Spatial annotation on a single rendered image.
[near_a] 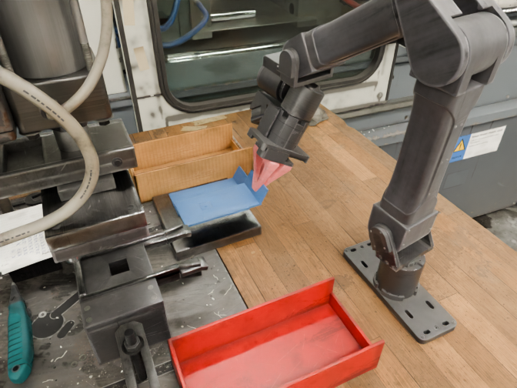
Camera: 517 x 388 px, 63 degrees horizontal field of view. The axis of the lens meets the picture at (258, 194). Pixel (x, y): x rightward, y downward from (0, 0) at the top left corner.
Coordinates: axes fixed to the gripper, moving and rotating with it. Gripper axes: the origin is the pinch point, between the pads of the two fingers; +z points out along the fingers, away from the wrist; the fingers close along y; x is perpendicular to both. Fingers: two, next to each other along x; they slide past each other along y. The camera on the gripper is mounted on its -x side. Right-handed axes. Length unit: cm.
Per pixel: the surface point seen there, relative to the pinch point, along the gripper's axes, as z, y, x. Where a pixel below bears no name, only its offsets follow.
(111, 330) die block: 16.1, 24.2, 18.5
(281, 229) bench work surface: 5.6, -6.6, 4.1
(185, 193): 10.0, 6.7, -10.6
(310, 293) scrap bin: 4.3, -0.3, 22.8
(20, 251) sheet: 22.2, 33.3, -3.5
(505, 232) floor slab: 10, -179, -36
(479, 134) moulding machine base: -25, -122, -44
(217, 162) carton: 3.2, 1.2, -14.2
